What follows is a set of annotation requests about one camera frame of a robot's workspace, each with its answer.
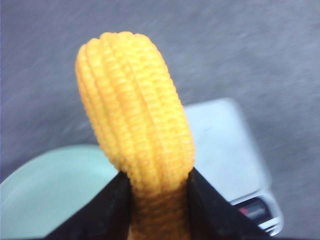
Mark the light green oval plate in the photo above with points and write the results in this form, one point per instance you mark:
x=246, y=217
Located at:
x=48, y=189

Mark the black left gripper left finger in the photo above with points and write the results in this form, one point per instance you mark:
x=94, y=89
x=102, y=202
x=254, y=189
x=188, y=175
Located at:
x=106, y=217

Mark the silver digital kitchen scale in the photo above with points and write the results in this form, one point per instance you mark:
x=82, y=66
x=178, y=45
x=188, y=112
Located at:
x=227, y=156

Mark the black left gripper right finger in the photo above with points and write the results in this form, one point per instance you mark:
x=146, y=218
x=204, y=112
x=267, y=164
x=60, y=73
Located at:
x=211, y=217

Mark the yellow corn cob piece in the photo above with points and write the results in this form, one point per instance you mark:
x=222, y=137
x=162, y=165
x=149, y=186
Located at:
x=140, y=124

